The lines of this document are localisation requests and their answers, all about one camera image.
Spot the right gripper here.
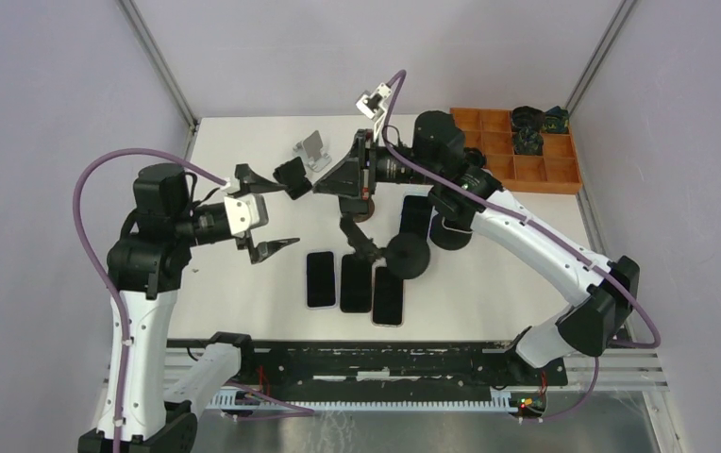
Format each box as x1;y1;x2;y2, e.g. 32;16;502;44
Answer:
313;129;440;200

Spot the silver folding phone stand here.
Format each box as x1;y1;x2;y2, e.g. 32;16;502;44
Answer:
293;130;332;174

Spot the round wooden phone stand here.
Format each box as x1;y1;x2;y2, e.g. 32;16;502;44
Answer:
341;201;376;223

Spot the black folding phone stand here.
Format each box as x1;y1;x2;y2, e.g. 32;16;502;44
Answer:
273;157;312;200

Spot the purple case phone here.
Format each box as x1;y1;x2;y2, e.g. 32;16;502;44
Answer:
306;251;337;310

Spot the black phone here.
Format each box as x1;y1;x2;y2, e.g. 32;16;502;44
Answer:
339;254;373;313

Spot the black tall round-base stand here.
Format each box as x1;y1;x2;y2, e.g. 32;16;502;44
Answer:
339;215;431;280

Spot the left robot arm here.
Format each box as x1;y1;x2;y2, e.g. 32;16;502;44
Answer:
77;163;288;452

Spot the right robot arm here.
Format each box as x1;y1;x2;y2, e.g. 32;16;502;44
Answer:
313;110;640;385

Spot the light blue case phone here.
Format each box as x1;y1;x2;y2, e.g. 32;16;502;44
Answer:
399;194;433;240

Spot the black right clamp stand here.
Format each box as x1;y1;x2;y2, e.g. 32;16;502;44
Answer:
428;214;473;251

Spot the orange compartment tray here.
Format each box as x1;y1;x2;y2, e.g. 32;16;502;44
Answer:
450;108;582;194

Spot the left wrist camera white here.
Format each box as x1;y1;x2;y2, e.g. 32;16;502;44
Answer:
222;177;269;237

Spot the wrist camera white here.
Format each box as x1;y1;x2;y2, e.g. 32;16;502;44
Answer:
222;177;269;237
356;83;393;141

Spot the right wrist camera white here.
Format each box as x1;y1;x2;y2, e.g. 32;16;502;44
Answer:
356;83;393;141

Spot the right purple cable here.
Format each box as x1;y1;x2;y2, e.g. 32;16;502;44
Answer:
380;69;662;349

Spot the purple cable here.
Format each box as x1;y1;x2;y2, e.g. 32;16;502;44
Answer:
73;147;230;453
380;69;662;349

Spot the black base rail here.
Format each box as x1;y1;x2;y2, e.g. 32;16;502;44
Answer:
159;339;569;405

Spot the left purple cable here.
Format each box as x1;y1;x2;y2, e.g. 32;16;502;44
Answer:
73;147;230;453

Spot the white cable duct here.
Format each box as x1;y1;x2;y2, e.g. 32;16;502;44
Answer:
206;388;520;414

